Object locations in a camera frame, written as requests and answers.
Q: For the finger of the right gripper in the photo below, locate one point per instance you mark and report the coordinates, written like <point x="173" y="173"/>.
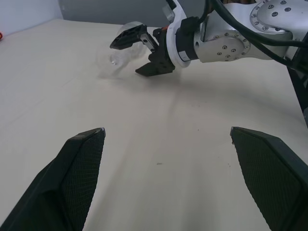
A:
<point x="127" y="38"/>
<point x="156" y="69"/>

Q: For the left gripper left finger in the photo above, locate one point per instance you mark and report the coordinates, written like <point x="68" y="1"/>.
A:
<point x="60" y="187"/>

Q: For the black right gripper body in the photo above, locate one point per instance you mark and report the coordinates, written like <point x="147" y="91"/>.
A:
<point x="161" y="45"/>

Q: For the clear plastic cup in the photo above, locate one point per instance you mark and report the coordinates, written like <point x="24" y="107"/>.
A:
<point x="113" y="67"/>

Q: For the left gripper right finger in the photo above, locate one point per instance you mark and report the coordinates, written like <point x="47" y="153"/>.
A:
<point x="272" y="180"/>

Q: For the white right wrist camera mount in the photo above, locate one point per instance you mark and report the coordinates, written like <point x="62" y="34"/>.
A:
<point x="173" y="31"/>

